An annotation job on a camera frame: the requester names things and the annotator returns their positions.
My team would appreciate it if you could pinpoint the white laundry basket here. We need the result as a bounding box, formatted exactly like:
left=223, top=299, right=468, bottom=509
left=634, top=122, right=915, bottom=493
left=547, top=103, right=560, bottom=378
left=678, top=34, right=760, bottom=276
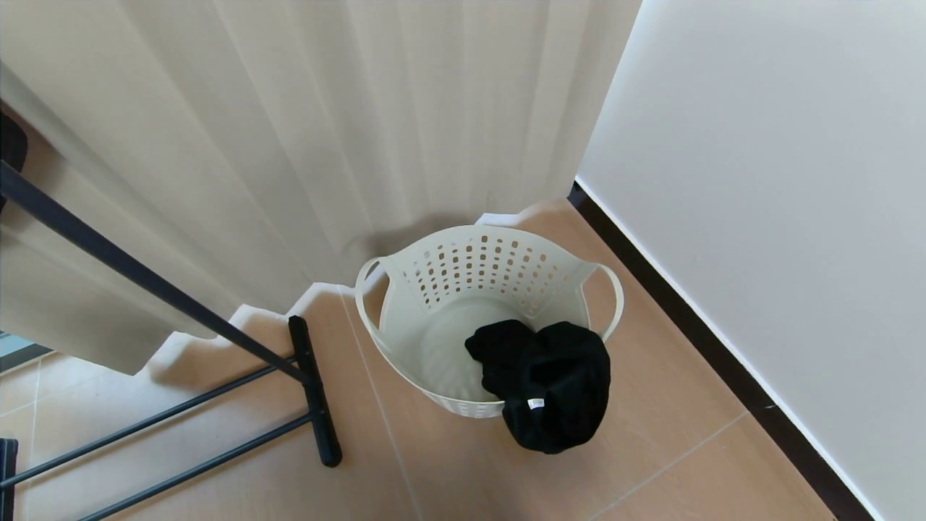
left=354, top=224, right=625, bottom=420

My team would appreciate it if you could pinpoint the black clothes rack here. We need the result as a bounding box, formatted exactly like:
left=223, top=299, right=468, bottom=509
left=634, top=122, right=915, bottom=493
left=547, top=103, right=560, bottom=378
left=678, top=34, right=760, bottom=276
left=0, top=161, right=344, bottom=521

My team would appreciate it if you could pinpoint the beige curtain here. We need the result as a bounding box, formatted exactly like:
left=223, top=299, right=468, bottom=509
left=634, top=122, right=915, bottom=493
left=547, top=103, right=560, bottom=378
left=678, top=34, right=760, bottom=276
left=0, top=0, right=643, bottom=377

